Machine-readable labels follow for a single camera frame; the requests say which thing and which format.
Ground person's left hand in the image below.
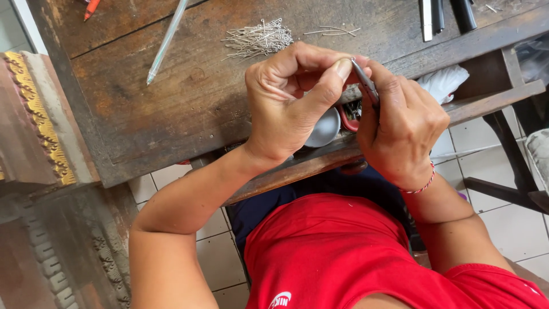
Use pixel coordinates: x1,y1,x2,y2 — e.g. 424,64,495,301
244,41,372,166

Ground person's right hand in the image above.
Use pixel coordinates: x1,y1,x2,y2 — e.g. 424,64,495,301
356,59,451,190

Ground small metal pliers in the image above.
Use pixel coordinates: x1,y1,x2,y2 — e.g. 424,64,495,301
350,58,381,109

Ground white round bowl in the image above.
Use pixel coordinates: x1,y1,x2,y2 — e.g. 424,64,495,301
304,107,342,148

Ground white plastic bag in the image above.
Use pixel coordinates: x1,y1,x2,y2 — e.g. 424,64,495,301
417,64,471,105

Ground pile of silver eye pins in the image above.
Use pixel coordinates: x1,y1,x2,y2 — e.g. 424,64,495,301
220,18,295,62

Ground navy blue shorts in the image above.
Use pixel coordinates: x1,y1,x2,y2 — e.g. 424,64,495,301
231,165,412,254

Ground clear plastic pen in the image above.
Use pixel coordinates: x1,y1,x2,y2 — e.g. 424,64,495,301
146,0,190,86

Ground grey patterned cushion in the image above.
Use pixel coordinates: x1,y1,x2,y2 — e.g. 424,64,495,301
525,128,549,195

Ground red shirt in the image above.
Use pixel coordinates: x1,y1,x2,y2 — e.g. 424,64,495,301
244,193,549,309

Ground clear plastic bag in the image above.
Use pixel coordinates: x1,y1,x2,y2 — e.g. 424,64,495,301
514,33,549,86

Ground orange pen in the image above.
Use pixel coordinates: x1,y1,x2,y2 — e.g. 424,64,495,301
83,0,102,21

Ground red and white string bracelet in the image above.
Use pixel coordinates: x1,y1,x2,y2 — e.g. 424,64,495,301
398,162,436,195

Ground loose bent silver wires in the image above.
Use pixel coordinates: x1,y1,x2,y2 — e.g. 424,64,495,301
303,26,361,38

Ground silver tool handle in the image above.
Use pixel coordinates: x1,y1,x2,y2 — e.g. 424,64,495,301
419,0,434,43

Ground thin black tool handle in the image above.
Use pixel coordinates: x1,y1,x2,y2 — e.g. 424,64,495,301
431,0,446,34

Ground carved wooden frame gold trim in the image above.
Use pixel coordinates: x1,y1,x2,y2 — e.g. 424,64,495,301
0,51,139,309

